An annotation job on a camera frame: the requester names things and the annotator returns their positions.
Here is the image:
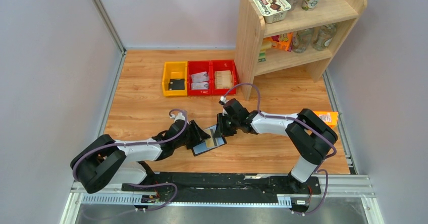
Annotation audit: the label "right red plastic bin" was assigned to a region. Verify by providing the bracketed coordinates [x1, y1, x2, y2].
[210, 60, 239, 95]

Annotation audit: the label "middle red plastic bin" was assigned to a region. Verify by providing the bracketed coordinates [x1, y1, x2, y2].
[187, 61, 213, 96]

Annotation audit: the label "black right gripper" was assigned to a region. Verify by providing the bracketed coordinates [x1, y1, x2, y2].
[213, 113, 239, 139]

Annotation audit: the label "red orange cookie box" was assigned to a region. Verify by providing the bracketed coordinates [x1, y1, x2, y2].
[269, 32, 293, 52]

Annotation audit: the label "white striped credit card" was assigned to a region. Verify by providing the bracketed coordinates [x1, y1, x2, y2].
[190, 71, 209, 83]

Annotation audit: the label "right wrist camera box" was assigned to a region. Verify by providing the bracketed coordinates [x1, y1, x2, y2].
[219, 96, 228, 115]

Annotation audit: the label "aluminium frame rail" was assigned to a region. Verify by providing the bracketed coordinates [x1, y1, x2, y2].
[60, 0, 128, 224]

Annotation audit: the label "white cards in bin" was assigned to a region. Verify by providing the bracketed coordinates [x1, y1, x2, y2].
[191, 82, 209, 90]

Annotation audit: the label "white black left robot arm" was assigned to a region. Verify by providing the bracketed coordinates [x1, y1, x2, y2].
[70, 119, 211, 194]

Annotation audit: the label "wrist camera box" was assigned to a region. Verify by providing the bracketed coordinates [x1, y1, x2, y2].
[169, 109, 187, 122]
[219, 96, 228, 115]

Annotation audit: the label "clear glass bottle right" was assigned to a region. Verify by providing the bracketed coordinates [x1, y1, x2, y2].
[312, 23, 338, 51]

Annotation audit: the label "wooden shelf unit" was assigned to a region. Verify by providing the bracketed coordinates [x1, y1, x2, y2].
[234, 0, 367, 84]

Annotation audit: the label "gold striped credit card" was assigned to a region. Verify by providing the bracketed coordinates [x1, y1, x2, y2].
[214, 70, 234, 89]

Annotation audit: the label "stacked colourful sponges pack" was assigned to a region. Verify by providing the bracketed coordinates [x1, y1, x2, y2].
[257, 38, 272, 62]

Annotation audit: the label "red plastic bin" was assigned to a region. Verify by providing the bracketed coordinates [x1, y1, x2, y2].
[210, 60, 239, 95]
[187, 61, 213, 96]

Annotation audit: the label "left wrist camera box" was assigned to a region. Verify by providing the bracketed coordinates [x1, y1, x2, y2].
[169, 109, 187, 122]

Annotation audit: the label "yellow plastic bin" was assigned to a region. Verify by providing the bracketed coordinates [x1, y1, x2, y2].
[162, 61, 188, 97]

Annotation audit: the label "yellow green juice carton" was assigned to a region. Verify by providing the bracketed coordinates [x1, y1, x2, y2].
[314, 111, 339, 129]

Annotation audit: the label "clear glass bottle left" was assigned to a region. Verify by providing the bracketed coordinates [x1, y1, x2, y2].
[292, 28, 315, 53]

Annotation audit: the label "clear glass bottle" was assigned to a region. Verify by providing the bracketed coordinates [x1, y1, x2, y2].
[312, 23, 338, 51]
[292, 28, 315, 53]

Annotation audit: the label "black leather card holder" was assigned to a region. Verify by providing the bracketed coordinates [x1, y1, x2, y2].
[192, 125, 227, 156]

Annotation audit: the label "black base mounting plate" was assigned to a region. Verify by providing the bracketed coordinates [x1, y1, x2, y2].
[121, 172, 322, 205]

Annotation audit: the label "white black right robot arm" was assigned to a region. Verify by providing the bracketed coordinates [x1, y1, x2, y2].
[214, 97, 338, 193]

